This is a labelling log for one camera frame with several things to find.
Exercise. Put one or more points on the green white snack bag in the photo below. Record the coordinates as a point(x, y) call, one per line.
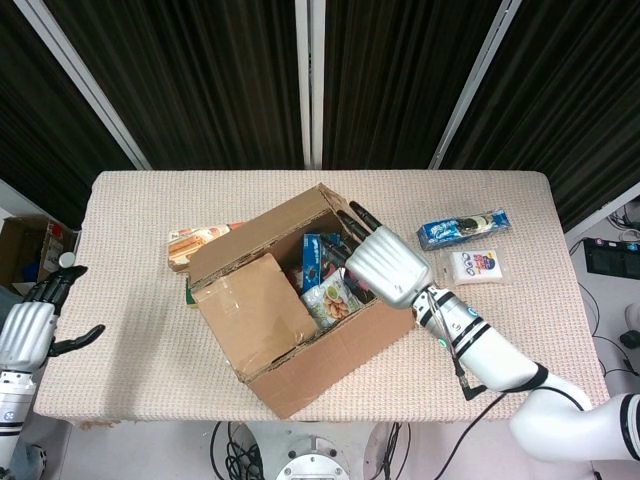
point(332, 300)

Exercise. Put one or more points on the brown cardboard shipping box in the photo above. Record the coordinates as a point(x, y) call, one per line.
point(320, 370)

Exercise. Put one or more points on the grey white robot base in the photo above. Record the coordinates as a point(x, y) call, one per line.
point(310, 460)

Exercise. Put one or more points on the green flat packet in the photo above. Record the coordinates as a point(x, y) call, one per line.
point(189, 295)

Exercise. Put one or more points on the black pleated curtain panel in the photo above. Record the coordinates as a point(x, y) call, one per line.
point(400, 80)
point(200, 80)
point(35, 125)
point(575, 100)

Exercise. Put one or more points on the blue cookie box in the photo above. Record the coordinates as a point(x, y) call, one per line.
point(314, 255)

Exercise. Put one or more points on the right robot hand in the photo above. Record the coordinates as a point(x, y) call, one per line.
point(390, 265)

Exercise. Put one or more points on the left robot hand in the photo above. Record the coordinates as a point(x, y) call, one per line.
point(25, 332)

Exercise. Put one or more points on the small grey round cap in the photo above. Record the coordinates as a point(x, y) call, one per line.
point(66, 260)

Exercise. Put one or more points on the open cardboard floor box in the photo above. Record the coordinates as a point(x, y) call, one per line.
point(25, 245)

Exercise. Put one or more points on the black floor device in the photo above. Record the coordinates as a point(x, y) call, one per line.
point(612, 255)

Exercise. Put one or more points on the blue Oreo cookie pack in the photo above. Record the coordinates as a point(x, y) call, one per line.
point(445, 234)

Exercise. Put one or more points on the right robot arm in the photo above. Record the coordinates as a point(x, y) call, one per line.
point(490, 350)

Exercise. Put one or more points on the white tissue packet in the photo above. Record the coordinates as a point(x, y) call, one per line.
point(475, 267)

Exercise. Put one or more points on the white partition frame post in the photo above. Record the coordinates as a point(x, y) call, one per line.
point(310, 80)
point(80, 75)
point(605, 207)
point(475, 80)

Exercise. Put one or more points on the orange biscuit box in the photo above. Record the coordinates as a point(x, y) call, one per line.
point(187, 245)

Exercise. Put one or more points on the pink waffle tablecloth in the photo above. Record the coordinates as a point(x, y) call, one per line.
point(125, 380)

